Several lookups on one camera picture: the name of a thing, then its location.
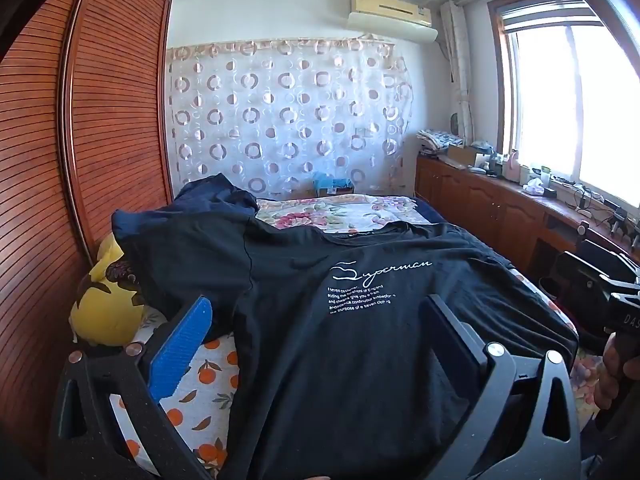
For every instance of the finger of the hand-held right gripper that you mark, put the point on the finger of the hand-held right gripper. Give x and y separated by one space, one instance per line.
622 285
615 257

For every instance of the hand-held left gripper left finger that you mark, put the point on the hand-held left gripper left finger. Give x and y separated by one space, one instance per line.
175 352

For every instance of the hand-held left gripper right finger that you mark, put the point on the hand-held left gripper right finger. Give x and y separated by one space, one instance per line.
452 332

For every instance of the black printed t-shirt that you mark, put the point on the black printed t-shirt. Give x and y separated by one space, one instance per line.
350 360

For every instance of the navy folded clothes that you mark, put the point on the navy folded clothes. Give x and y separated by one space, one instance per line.
210 197

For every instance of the person's right hand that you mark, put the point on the person's right hand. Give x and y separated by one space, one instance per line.
612 377

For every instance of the small black stand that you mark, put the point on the small black stand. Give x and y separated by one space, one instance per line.
625 225

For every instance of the white round knob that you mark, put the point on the white round knob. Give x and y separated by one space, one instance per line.
582 229

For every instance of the yellow plush toy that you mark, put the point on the yellow plush toy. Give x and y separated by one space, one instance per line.
100 315

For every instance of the green capped bottle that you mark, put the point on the green capped bottle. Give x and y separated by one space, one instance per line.
545 177

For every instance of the white crumpled tissue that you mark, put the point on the white crumpled tissue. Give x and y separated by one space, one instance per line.
533 187

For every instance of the navy bed sheet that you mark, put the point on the navy bed sheet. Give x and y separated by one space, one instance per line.
430 210

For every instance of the wooden cabinet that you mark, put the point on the wooden cabinet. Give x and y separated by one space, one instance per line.
480 205

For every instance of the pink bottle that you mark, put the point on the pink bottle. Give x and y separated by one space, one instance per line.
513 166

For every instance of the wooden framed window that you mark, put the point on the wooden framed window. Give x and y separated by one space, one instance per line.
545 100

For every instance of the floral blanket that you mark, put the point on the floral blanket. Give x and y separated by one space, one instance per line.
325 210

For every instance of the cardboard box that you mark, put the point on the cardboard box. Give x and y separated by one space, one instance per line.
465 156

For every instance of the stack of folded cloths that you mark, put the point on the stack of folded cloths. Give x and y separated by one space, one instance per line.
440 141

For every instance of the wooden slatted wardrobe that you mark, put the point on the wooden slatted wardrobe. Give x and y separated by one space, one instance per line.
115 110

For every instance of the bundled window curtain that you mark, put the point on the bundled window curtain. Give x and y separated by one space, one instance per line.
457 60

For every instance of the sheer circle pattern curtain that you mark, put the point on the sheer circle pattern curtain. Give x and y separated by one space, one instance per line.
280 110

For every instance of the wall air conditioner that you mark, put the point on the wall air conditioner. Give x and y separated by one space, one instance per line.
385 15

